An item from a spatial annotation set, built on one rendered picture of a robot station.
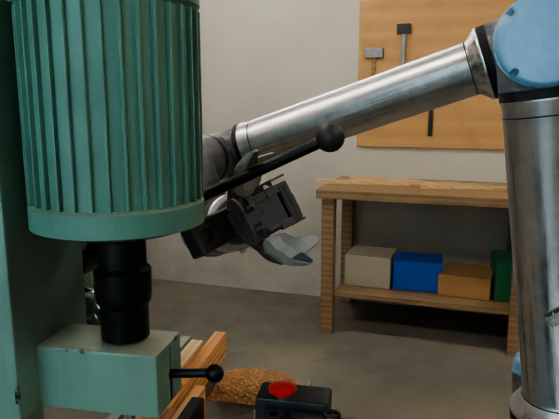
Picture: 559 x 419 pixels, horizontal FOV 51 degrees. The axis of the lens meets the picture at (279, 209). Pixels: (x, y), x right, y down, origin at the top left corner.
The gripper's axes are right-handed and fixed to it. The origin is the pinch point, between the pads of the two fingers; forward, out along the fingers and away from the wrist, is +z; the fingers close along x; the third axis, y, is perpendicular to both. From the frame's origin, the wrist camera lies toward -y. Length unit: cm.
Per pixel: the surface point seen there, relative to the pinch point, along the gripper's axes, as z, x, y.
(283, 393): 5.3, 16.8, -11.8
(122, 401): -1.2, 9.9, -25.6
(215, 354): -27.9, 17.6, -8.4
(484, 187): -180, 58, 205
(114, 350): -0.5, 4.7, -24.0
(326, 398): 5.7, 20.0, -7.9
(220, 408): -17.9, 22.0, -13.7
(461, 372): -171, 129, 131
